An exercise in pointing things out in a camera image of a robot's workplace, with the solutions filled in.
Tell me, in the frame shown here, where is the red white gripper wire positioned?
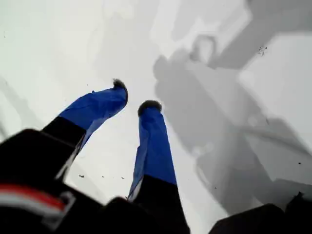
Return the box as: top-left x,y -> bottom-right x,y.
0,183 -> 74,221

